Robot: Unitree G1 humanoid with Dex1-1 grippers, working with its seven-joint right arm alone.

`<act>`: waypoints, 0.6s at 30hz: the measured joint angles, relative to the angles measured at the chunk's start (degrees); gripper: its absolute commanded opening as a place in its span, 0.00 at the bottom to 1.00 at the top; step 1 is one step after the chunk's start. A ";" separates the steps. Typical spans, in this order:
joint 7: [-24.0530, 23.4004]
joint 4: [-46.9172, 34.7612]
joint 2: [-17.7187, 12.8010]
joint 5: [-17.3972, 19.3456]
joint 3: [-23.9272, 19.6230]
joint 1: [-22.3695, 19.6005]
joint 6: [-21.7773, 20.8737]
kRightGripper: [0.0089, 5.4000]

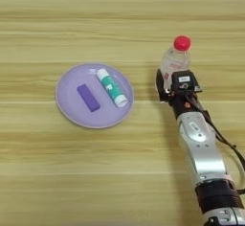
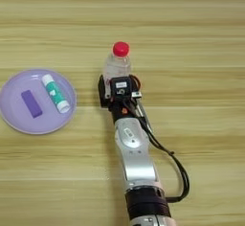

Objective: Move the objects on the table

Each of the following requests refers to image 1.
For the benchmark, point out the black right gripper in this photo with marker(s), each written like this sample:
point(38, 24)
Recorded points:
point(182, 105)

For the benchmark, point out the clear bottle red cap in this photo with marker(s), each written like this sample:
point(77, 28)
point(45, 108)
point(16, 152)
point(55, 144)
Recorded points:
point(177, 60)

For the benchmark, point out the green white glue stick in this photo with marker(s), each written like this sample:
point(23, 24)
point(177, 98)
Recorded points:
point(111, 87)

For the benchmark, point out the purple rectangular eraser block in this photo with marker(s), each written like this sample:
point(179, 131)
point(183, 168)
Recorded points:
point(88, 97)

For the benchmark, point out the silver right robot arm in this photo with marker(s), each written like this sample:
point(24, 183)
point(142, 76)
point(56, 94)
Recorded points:
point(201, 153)

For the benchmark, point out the black box white label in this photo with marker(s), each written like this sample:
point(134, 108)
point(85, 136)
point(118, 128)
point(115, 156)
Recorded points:
point(183, 80)

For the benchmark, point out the purple round plate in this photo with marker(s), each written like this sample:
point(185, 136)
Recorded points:
point(73, 108)

